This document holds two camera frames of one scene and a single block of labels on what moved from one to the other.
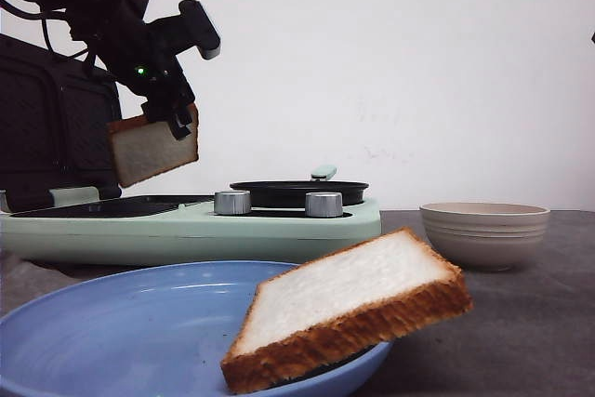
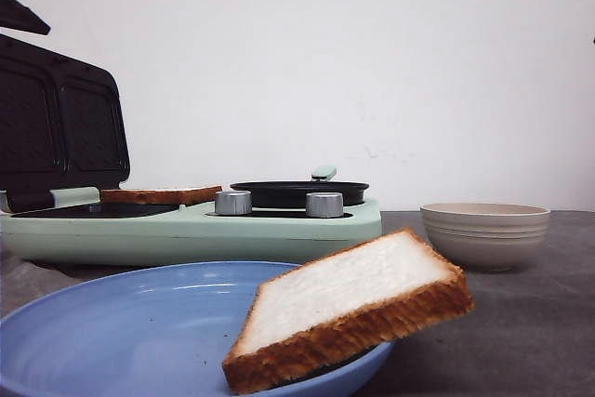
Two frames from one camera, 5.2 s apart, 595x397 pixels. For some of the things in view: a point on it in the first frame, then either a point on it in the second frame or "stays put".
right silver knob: x=323 y=205 stays put
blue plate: x=150 y=330 stays put
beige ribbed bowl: x=484 y=235 stays put
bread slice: x=382 y=288 stays put
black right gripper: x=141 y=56 → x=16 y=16
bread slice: x=142 y=149 → x=159 y=195
